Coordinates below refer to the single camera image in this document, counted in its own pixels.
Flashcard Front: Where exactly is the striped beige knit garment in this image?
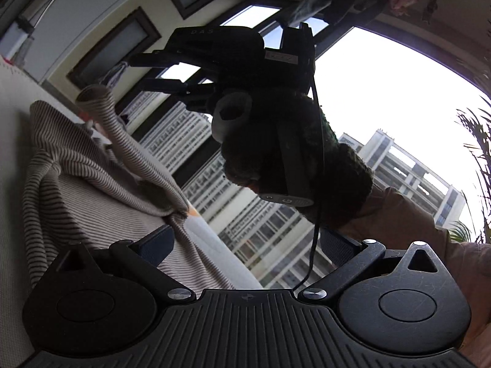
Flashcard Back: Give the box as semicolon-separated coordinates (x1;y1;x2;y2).
22;86;233;293

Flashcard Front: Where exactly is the grey cloth on window handle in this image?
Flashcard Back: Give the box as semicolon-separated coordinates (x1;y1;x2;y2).
97;61;129;89

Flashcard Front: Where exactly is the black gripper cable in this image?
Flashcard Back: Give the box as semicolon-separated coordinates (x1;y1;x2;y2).
293;75;327;291

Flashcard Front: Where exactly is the right hand brown knit glove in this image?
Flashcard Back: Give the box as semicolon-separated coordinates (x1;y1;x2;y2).
212;96;373;229

